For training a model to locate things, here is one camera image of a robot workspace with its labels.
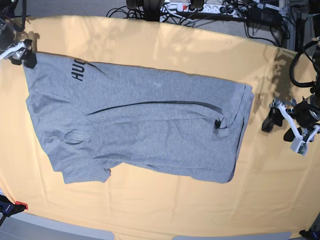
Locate black power adapter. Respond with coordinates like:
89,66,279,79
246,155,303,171
247,8,283,27

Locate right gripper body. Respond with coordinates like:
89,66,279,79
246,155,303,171
10,47,29,60

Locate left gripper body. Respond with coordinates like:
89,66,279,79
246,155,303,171
293,96,320,128

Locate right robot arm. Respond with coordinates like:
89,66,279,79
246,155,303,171
0,0,37,69

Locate white power strip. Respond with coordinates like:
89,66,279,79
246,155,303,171
161,1,246,19

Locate black clamp right corner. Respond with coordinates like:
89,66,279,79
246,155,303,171
299,229,320,240

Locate grey t-shirt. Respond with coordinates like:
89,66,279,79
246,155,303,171
24,53,254,184

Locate yellow table cloth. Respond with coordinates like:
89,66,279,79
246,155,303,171
0,16,320,240

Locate red and black clamp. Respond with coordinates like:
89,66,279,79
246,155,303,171
0,195,28,217

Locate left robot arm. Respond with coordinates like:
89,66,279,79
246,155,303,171
258,0,320,142

